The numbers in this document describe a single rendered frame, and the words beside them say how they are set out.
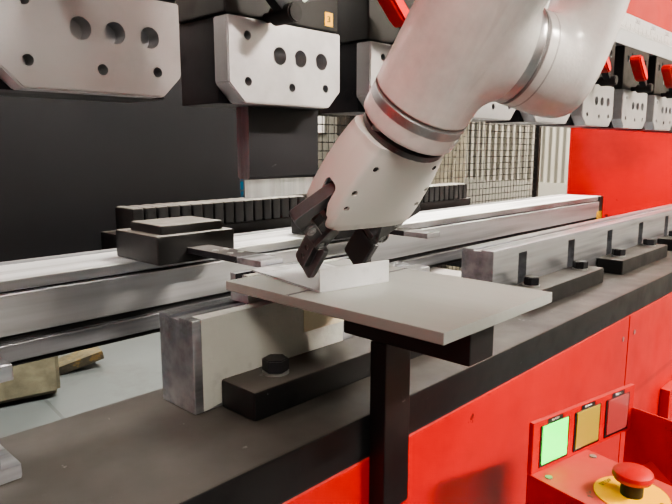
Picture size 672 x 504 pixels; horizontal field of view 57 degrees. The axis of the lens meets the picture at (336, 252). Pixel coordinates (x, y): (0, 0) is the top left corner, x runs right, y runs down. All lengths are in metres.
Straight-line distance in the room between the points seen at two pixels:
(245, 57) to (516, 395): 0.56
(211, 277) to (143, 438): 0.37
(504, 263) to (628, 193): 1.73
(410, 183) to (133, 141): 0.71
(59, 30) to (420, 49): 0.27
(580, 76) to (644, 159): 2.23
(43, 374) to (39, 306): 2.35
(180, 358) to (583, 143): 2.37
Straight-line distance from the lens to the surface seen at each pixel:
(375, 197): 0.54
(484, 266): 1.04
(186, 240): 0.83
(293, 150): 0.70
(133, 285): 0.86
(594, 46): 0.51
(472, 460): 0.83
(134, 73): 0.55
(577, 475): 0.77
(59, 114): 1.11
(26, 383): 3.16
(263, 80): 0.63
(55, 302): 0.82
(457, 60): 0.47
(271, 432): 0.60
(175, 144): 1.21
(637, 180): 2.74
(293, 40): 0.66
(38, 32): 0.52
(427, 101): 0.48
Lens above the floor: 1.13
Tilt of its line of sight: 9 degrees down
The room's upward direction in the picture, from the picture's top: straight up
